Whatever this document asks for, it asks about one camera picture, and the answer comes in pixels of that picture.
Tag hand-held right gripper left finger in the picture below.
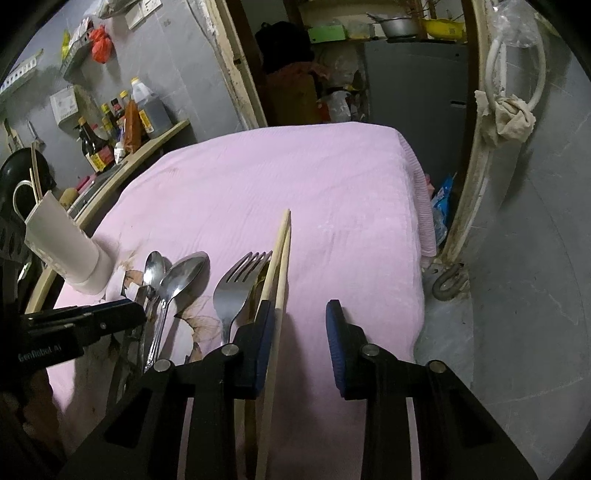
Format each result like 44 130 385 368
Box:
58 299 278 480

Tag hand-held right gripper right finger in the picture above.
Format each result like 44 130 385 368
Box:
325 299 539 480

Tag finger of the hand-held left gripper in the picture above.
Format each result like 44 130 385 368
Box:
87 299 136 320
84 304 147 344

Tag steel fork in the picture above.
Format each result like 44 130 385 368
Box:
213 250 273 344

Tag plain steel spoon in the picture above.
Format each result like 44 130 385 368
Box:
122 250 167 370

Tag steel spoon with patterned handle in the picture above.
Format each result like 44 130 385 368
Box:
145 253 208 371

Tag white utensil holder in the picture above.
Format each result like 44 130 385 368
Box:
13 181 114 295

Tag metal shackle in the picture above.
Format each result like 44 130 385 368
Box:
431 265 467 303

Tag dark soy sauce bottle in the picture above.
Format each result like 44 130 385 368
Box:
78 117 115 172

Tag black wok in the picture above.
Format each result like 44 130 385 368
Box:
0 150 56 204

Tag pink floral cloth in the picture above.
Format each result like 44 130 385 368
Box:
46 121 437 480

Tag wooden counter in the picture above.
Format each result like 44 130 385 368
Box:
23 119 191 315

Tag orange sauce bottle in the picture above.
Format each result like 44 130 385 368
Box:
124 99 143 153

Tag yellow-capped bottle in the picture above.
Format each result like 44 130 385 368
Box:
100 104 118 141

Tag blue plastic packet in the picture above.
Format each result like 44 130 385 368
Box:
431 174 458 245

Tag large dark oil bottle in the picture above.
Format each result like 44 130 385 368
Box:
130 78 174 138

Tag orange-brown bag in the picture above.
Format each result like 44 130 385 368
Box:
265 62 324 125

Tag red plastic bag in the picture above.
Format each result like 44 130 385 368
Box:
90 25 114 64

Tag grey cabinet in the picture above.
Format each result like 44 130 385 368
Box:
362 39 472 185

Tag beige rag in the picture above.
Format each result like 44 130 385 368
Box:
475 90 537 148

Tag black bag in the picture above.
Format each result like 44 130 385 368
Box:
255 21 315 75

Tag green box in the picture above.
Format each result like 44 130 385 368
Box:
307 24 347 43

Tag metal bowl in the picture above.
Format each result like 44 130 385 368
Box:
369 13 421 38

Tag yellow container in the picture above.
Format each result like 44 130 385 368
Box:
422 17 465 40

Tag clear plastic bag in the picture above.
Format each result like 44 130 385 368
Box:
492 0 541 49

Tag white wall box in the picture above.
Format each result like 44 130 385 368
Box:
50 87 79 124

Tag wire wall rack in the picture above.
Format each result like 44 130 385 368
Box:
60 28 95 80

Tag wooden door frame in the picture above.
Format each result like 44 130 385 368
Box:
217 0 269 130

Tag white wall socket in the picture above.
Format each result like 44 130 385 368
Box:
126 0 162 29

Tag white hose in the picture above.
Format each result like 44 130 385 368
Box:
487 14 548 112

